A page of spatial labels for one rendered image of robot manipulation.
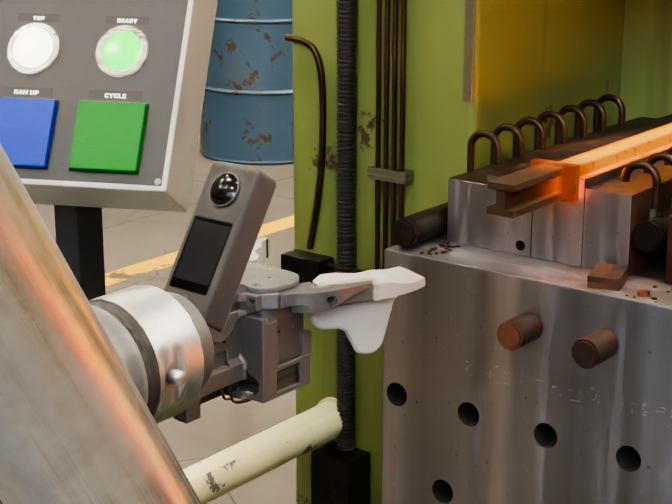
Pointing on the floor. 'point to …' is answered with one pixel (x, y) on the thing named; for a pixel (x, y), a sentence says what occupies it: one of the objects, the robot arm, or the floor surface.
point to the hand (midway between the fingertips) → (345, 253)
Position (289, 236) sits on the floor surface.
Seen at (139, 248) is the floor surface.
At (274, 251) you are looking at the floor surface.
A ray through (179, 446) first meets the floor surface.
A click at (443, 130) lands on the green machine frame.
